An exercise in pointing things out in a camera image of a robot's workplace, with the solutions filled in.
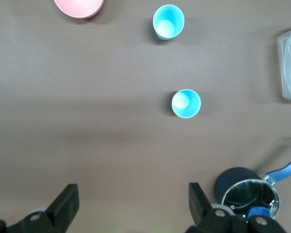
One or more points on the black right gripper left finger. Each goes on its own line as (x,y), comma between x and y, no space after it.
(55,213)

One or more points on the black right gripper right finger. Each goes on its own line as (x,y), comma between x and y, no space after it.
(201,213)

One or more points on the light blue plastic cup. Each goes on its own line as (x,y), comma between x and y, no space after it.
(188,106)
(168,21)

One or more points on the glass lid with blue knob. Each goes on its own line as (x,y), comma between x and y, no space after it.
(252,194)

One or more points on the brown table cloth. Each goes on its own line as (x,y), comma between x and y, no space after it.
(87,97)

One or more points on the pink bowl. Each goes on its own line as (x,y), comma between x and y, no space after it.
(78,7)

